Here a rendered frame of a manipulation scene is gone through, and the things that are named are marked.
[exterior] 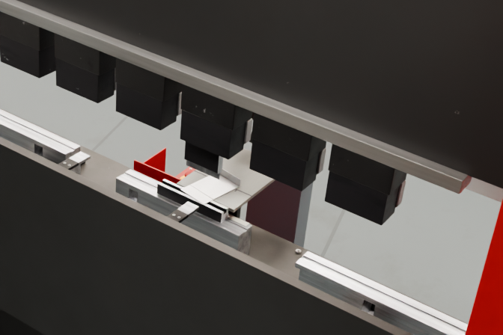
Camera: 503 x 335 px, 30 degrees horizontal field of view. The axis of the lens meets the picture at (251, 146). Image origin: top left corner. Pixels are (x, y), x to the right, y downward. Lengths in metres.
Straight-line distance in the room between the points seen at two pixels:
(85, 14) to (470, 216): 2.63
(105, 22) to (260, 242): 0.76
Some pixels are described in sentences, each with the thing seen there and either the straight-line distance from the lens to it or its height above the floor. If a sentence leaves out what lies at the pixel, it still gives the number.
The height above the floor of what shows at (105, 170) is 0.87.
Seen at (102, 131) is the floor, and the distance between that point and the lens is 4.60.
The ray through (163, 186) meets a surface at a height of 1.00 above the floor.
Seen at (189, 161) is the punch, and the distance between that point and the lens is 2.31.
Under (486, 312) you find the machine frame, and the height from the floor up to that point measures 1.52.
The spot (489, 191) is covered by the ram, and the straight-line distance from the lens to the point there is 1.89.
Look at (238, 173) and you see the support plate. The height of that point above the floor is 1.00.
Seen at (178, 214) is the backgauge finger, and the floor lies 1.01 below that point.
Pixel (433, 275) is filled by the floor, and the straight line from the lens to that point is 3.91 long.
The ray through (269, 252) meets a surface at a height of 0.88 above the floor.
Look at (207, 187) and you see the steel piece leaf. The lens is 2.40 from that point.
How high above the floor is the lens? 2.33
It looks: 31 degrees down
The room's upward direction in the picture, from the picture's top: 6 degrees clockwise
